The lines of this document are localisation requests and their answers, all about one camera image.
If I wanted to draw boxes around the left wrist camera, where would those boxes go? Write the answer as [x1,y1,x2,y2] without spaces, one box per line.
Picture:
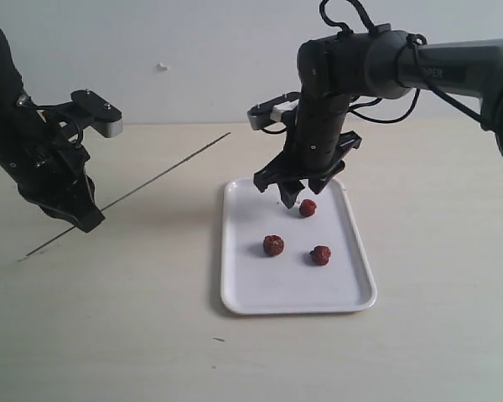
[70,89,123,138]

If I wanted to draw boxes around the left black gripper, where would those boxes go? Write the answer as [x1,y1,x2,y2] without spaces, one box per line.
[0,105,105,233]

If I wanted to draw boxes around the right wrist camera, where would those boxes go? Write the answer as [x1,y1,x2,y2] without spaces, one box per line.
[247,91,300,131]

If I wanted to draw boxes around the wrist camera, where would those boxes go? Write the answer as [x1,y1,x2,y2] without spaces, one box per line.
[247,91,300,131]
[70,89,123,138]

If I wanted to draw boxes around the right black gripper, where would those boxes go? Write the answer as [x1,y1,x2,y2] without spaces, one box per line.
[253,94,360,209]

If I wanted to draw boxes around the red date top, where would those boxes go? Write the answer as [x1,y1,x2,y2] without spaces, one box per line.
[298,198,317,217]

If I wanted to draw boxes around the thin metal skewer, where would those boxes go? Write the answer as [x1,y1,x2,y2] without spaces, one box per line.
[18,131,231,262]

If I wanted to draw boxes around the red date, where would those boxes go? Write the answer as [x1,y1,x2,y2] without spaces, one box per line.
[262,234,285,257]
[309,245,331,266]
[298,198,317,217]

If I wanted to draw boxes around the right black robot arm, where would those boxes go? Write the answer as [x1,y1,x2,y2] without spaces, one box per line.
[248,28,503,207]

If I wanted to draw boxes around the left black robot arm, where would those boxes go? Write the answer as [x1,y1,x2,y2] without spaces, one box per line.
[0,29,121,233]

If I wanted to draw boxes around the white rectangular plastic tray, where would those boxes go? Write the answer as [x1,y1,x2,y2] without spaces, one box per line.
[220,178,377,315]

